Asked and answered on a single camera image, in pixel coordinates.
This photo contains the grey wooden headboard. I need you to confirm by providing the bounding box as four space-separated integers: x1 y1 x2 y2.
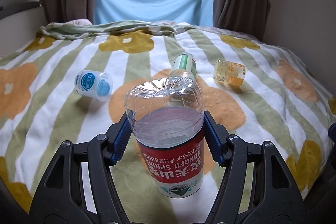
0 1 42 20

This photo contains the blue label plastic bottle cup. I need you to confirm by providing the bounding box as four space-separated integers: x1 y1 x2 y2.
74 70 113 102

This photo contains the red label plastic bottle cup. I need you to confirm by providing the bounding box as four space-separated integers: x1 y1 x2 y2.
125 77 205 198

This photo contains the green label plastic bottle cup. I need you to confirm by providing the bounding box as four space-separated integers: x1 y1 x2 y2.
169 52 197 80

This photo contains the white padded headboard cushion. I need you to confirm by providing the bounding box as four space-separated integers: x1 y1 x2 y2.
1 6 47 57

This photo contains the striped floral blanket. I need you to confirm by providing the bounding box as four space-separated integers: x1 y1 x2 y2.
1 21 335 223

